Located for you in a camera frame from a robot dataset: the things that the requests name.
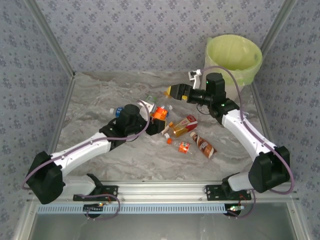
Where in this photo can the large blue label bottle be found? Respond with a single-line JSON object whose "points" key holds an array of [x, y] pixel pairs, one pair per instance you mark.
{"points": [[117, 111]]}

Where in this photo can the green label plastic bottle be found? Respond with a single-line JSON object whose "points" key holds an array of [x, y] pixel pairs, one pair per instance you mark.
{"points": [[152, 98]]}

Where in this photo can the orange label plastic bottle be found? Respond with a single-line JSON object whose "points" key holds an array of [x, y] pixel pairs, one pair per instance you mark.
{"points": [[160, 113]]}

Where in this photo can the amber tea bottle red label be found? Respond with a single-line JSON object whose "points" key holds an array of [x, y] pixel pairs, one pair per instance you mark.
{"points": [[183, 126]]}

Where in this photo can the clear bottle cream label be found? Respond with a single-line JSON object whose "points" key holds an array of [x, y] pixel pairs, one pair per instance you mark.
{"points": [[166, 130]]}

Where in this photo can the small orange soda bottle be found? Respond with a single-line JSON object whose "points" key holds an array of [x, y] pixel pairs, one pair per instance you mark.
{"points": [[183, 147]]}

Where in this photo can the brown chocolate drink bottle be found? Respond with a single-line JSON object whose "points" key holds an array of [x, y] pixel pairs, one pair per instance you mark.
{"points": [[202, 145]]}

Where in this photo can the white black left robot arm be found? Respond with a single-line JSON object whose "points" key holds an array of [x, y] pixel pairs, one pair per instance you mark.
{"points": [[80, 152]]}

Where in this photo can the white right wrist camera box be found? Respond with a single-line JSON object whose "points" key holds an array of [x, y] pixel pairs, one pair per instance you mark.
{"points": [[196, 77]]}

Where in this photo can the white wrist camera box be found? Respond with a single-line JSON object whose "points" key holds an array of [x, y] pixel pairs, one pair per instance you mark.
{"points": [[196, 77], [147, 104]]}

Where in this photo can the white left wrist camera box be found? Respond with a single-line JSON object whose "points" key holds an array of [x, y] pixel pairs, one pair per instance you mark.
{"points": [[147, 104]]}

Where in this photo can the aluminium mounting rail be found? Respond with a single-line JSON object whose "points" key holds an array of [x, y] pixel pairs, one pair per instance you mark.
{"points": [[162, 192]]}

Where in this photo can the aluminium frame post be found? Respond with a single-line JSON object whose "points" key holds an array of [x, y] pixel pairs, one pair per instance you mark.
{"points": [[277, 25], [50, 37]]}

